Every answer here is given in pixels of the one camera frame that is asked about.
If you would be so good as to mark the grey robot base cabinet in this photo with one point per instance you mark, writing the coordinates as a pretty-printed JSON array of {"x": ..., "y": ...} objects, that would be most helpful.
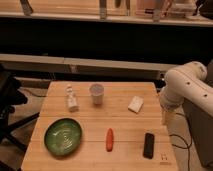
[{"x": 198, "y": 108}]

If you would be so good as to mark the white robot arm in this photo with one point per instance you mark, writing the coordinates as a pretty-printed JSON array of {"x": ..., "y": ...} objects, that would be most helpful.
[{"x": 185, "y": 82}]

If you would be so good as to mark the white paper cup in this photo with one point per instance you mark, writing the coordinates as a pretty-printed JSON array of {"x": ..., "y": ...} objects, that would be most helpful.
[{"x": 97, "y": 92}]

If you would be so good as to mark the white sponge block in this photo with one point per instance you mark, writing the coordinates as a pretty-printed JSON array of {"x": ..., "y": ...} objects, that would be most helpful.
[{"x": 135, "y": 104}]

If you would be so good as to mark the white small bottle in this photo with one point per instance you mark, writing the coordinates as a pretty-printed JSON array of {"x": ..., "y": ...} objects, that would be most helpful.
[{"x": 71, "y": 99}]

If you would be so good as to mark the green round plate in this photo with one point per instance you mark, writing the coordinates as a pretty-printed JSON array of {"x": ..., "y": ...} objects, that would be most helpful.
[{"x": 63, "y": 137}]

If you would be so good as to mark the black rectangular phone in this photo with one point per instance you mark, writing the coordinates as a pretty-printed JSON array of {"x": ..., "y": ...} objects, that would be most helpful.
[{"x": 148, "y": 150}]

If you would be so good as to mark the black office chair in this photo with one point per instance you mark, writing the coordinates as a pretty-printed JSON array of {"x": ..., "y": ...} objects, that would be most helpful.
[{"x": 10, "y": 96}]

